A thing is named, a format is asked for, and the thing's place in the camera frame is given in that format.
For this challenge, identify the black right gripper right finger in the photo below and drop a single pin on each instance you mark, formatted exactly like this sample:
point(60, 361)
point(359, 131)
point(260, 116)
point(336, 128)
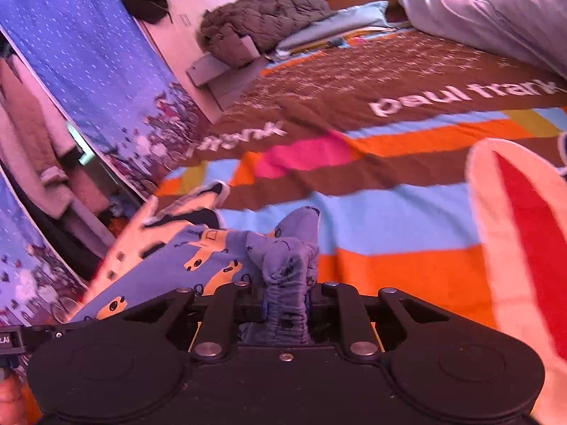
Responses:
point(366, 326)

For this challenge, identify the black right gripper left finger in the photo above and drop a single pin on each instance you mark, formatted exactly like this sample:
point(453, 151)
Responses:
point(206, 326)

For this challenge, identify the blue car print pants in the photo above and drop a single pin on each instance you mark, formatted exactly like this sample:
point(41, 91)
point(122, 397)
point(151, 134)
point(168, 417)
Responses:
point(282, 263)

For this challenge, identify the person left hand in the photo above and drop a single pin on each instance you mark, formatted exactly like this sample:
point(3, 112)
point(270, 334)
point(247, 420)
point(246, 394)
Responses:
point(12, 404)

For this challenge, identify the colourful striped monkey blanket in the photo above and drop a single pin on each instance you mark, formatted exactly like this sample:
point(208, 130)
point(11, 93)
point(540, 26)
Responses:
point(437, 169)

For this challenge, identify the hanging pink coats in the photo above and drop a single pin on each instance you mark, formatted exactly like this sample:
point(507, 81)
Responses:
point(40, 152)

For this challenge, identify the white bedside table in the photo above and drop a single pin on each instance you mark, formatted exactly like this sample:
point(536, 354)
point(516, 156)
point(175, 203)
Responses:
point(225, 83)

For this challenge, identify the light blue pillow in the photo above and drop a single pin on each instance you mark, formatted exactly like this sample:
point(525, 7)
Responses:
point(345, 20)

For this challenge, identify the dark quilted jacket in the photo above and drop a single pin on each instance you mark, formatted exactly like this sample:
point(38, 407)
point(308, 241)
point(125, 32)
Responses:
point(265, 22)

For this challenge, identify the blue dotted wardrobe curtain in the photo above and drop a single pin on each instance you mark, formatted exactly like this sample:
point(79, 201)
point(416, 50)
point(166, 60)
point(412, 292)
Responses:
point(98, 66)

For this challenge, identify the grey lilac duvet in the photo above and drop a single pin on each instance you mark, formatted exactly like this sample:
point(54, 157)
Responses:
point(532, 31)

